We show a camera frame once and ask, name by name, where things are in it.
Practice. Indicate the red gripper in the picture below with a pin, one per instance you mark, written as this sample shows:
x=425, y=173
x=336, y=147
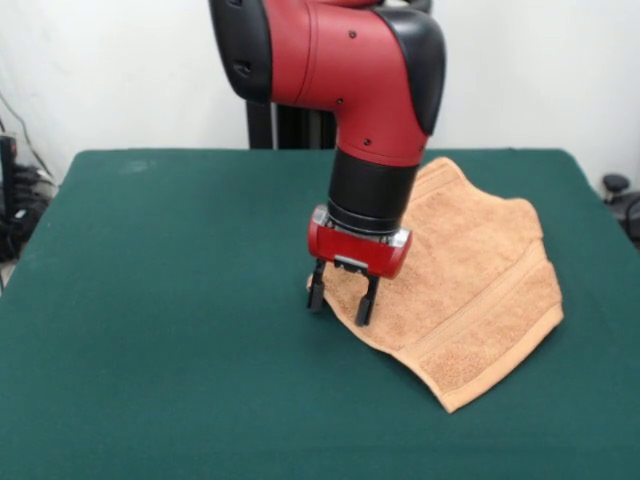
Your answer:
x=355, y=250

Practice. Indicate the tan terry towel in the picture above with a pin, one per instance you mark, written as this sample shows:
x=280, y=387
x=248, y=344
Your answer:
x=475, y=290

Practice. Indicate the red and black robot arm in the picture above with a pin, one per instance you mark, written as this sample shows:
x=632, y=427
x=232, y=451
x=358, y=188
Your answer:
x=365, y=100

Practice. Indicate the dark green table cloth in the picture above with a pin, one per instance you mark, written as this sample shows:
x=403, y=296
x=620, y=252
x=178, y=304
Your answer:
x=150, y=300

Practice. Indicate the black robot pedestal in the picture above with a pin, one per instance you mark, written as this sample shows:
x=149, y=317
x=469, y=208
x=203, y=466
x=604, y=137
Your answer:
x=290, y=130

